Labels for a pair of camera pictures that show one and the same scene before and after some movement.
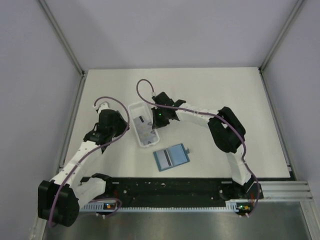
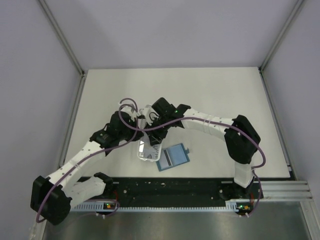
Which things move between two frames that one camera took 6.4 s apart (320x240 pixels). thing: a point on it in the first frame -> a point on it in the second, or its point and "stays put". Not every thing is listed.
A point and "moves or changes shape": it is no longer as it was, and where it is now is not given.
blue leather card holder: [172, 156] stays put
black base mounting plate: [180, 191] stays put
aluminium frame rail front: [285, 191] stays put
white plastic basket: [141, 114] moves or changes shape
